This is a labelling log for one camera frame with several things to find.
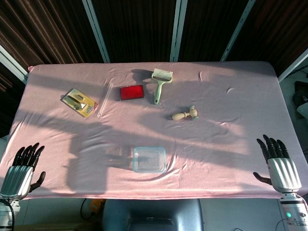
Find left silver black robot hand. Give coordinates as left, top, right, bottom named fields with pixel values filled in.
left=0, top=142, right=46, bottom=200

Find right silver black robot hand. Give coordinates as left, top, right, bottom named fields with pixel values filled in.
left=252, top=134, right=303, bottom=193

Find clear blue-rimmed container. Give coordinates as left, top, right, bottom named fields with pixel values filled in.
left=132, top=146, right=167, bottom=173

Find pink tablecloth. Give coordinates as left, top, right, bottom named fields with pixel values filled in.
left=0, top=62, right=308, bottom=200

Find black equipment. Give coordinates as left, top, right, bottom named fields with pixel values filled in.
left=292, top=81, right=308, bottom=118

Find yellow blister pack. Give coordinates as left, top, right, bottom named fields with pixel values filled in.
left=60, top=88, right=99, bottom=118

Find clear glass tube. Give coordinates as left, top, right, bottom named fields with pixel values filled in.
left=97, top=81, right=113, bottom=119

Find small wooden mallet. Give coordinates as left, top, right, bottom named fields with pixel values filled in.
left=172, top=105, right=199, bottom=121

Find grey robot torso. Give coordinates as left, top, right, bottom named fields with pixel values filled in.
left=101, top=198, right=205, bottom=231

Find red ink pad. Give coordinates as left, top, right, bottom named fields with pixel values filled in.
left=119, top=84, right=145, bottom=102

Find mint green roller tool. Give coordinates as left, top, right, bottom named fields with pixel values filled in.
left=151, top=68, right=174, bottom=105

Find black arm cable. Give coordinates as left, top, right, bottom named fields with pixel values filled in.
left=0, top=198, right=15, bottom=228

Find light grey metal frame post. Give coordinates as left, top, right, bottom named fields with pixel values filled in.
left=81, top=0, right=111, bottom=64
left=220, top=0, right=256, bottom=62
left=278, top=48, right=308, bottom=84
left=0, top=44, right=29, bottom=85
left=169, top=0, right=188, bottom=62

